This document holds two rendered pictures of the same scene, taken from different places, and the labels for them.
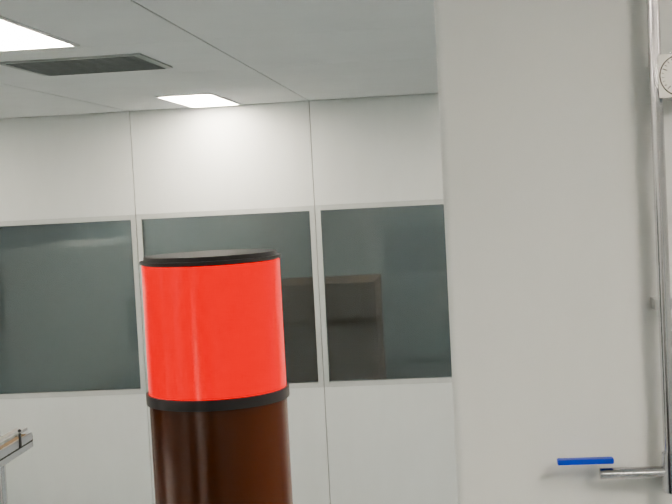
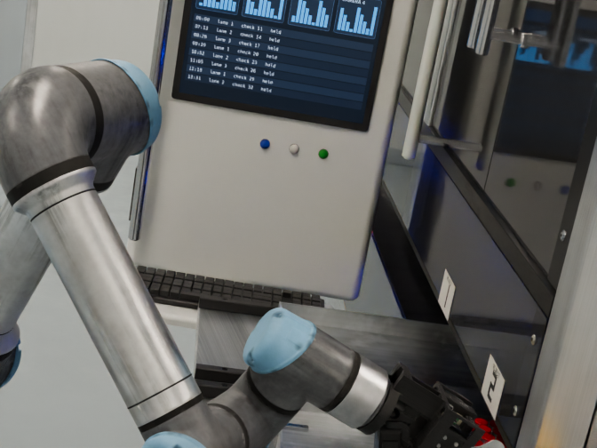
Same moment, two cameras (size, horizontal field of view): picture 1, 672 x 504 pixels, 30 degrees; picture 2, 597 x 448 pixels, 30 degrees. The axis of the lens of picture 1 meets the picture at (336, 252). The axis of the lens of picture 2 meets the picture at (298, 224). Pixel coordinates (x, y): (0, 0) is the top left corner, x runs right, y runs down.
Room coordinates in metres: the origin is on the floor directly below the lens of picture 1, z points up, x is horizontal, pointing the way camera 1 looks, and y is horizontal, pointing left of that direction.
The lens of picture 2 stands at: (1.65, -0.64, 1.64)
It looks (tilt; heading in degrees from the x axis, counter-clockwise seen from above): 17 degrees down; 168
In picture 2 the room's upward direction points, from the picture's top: 10 degrees clockwise
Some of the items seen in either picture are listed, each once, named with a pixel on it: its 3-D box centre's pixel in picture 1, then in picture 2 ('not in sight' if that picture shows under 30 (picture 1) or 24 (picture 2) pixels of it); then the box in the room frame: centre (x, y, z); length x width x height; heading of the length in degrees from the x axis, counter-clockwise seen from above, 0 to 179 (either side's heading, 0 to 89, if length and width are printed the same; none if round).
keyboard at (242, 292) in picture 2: not in sight; (226, 295); (-0.40, -0.32, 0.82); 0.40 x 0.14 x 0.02; 81
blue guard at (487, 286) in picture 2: not in sight; (410, 174); (-0.50, 0.04, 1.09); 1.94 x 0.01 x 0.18; 175
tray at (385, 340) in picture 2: not in sight; (379, 354); (-0.01, -0.10, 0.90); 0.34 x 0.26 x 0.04; 85
